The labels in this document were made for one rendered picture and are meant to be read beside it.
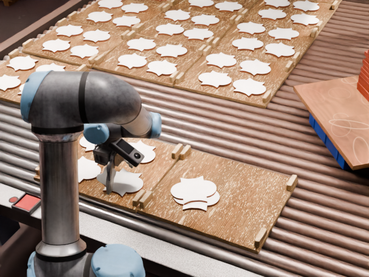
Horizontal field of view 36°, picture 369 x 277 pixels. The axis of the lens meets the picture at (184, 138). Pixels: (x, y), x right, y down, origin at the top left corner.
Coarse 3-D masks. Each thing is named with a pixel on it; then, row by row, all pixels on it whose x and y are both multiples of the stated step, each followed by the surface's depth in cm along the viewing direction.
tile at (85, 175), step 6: (78, 162) 199; (84, 162) 199; (90, 162) 199; (78, 168) 196; (84, 168) 196; (90, 168) 196; (96, 168) 196; (78, 174) 194; (84, 174) 194; (90, 174) 193; (96, 174) 193
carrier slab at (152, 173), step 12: (156, 144) 207; (168, 144) 206; (84, 156) 203; (156, 156) 201; (168, 156) 201; (120, 168) 197; (132, 168) 196; (144, 168) 196; (156, 168) 196; (168, 168) 195; (36, 180) 195; (84, 180) 192; (96, 180) 192; (144, 180) 191; (156, 180) 190; (84, 192) 187; (96, 192) 187; (120, 204) 182
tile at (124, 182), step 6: (120, 174) 193; (126, 174) 192; (132, 174) 192; (138, 174) 192; (114, 180) 190; (120, 180) 190; (126, 180) 190; (132, 180) 190; (138, 180) 190; (114, 186) 188; (120, 186) 188; (126, 186) 187; (132, 186) 187; (138, 186) 187; (114, 192) 186; (120, 192) 185; (126, 192) 185; (132, 192) 185
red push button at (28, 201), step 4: (28, 196) 188; (20, 200) 187; (24, 200) 187; (28, 200) 187; (32, 200) 186; (36, 200) 186; (16, 204) 185; (20, 204) 185; (24, 204) 185; (28, 204) 185; (32, 204) 185; (24, 208) 183; (28, 208) 183
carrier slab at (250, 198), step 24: (192, 168) 195; (216, 168) 194; (240, 168) 193; (168, 192) 185; (240, 192) 183; (264, 192) 183; (288, 192) 182; (168, 216) 176; (192, 216) 176; (216, 216) 175; (240, 216) 175; (264, 216) 174; (240, 240) 167; (264, 240) 166
